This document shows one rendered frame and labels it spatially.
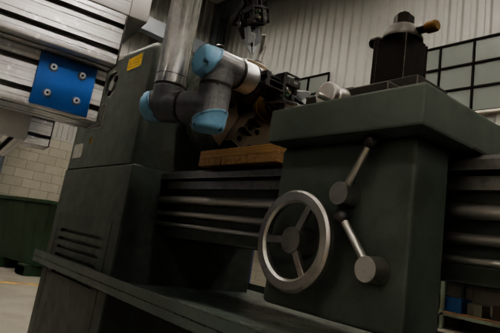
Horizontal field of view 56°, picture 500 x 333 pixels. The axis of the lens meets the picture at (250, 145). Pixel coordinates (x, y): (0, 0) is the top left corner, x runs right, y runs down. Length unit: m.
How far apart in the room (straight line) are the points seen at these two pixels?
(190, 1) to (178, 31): 0.08
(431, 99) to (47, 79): 0.57
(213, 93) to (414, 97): 0.52
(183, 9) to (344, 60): 9.51
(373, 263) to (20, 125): 0.61
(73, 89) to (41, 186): 10.79
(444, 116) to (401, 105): 0.06
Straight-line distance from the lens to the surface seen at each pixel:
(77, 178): 1.78
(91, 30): 0.81
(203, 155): 1.21
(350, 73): 10.40
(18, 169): 11.46
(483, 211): 0.72
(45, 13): 0.81
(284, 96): 1.17
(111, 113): 1.63
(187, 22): 1.18
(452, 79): 8.99
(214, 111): 1.03
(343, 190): 0.69
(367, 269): 0.65
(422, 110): 0.64
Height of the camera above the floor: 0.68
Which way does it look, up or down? 12 degrees up
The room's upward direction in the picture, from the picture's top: 9 degrees clockwise
